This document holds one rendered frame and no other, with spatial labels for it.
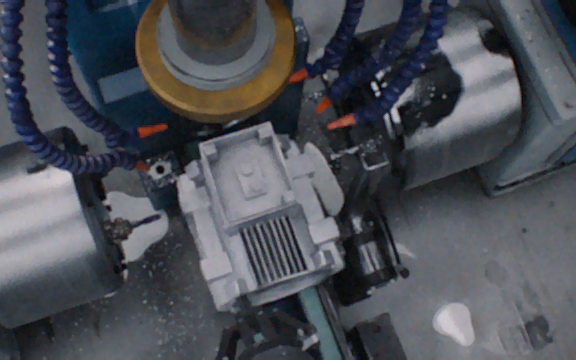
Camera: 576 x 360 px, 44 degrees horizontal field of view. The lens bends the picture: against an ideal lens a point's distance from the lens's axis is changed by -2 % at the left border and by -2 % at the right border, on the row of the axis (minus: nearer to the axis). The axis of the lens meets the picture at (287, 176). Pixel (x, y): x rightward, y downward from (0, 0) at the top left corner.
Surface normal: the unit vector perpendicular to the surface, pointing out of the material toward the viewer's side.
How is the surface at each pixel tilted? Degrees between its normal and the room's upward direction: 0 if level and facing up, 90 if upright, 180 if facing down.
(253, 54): 0
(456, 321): 0
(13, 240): 21
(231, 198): 0
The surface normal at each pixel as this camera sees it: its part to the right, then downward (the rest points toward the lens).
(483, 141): 0.32, 0.64
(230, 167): 0.04, -0.32
